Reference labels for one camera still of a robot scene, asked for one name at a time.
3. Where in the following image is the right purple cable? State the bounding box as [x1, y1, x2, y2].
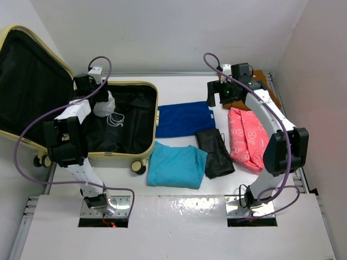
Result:
[203, 52, 301, 217]

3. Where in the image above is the grey aluminium table rail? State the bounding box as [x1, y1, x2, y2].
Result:
[111, 71, 217, 77]

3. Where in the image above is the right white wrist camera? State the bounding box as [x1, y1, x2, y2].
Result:
[216, 64, 232, 76]

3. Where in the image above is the white drawstring bag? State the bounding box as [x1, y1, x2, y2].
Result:
[93, 90, 125, 127]

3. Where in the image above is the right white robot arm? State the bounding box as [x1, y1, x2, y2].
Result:
[207, 63, 309, 209]

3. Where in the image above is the black pouch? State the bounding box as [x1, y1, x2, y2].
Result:
[195, 128, 235, 179]

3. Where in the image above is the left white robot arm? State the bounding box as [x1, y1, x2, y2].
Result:
[43, 72, 110, 214]

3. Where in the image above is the metal base plate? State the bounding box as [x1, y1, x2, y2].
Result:
[80, 196, 131, 218]
[224, 195, 275, 219]

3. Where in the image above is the purple cable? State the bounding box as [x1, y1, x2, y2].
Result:
[13, 56, 136, 217]
[203, 52, 301, 217]

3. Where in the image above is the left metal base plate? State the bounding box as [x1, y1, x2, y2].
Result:
[80, 196, 131, 218]

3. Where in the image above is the pink patterned garment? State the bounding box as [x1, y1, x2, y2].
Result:
[228, 108, 269, 175]

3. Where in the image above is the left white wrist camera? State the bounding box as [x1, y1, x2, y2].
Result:
[88, 66, 103, 84]

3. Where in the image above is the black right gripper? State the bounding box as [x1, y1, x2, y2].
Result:
[207, 79, 240, 107]

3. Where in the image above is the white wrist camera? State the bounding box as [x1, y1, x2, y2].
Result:
[88, 66, 103, 84]
[216, 64, 232, 76]

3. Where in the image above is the turquoise shirt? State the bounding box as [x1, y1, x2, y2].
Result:
[147, 141, 208, 190]

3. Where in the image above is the royal blue towel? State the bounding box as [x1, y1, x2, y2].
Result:
[156, 101, 216, 138]

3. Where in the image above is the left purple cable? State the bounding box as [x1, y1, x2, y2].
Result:
[13, 56, 136, 217]

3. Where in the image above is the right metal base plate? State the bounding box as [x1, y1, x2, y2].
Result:
[224, 195, 275, 219]

